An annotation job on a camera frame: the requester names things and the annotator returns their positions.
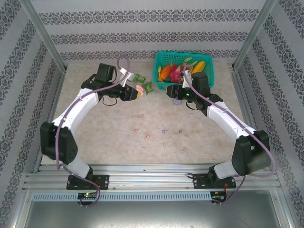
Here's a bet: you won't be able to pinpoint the green snack packet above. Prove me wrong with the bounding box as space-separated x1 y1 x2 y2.
142 81 154 93
132 73 146 83

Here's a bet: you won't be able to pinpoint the yellow toy banana bunch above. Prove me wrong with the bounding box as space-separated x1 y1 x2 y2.
190 60 207 75

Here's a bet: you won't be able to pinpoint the pink toy dragon fruit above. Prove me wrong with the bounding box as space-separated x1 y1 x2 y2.
168 57 198 83

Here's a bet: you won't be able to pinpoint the orange toy mango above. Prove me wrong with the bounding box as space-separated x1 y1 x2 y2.
159 65 172 82

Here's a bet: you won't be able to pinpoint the teal plastic mesh basket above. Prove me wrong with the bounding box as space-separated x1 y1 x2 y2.
152 51 214 93

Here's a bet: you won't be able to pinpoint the grey metal panel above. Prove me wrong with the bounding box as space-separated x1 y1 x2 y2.
14 189 293 228

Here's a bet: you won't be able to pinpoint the aluminium frame post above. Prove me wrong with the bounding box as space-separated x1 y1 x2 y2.
18 0 67 73
232 0 278 70

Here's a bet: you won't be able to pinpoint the long aluminium mounting rail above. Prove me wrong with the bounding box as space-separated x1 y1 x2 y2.
22 163 282 192

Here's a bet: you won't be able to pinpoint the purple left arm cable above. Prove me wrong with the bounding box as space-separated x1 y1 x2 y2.
56 56 131 209

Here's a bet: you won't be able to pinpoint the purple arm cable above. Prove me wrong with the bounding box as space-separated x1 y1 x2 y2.
182 66 277 206
56 56 131 209

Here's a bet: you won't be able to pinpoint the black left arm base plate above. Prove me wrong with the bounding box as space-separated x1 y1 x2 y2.
66 174 110 190

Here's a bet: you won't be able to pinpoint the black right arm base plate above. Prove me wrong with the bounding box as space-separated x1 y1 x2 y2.
191 173 238 190

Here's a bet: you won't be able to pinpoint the slotted grey cable duct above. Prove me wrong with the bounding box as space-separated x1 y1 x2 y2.
31 191 212 202

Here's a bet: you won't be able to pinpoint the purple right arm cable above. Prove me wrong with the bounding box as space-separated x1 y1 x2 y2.
182 66 277 206

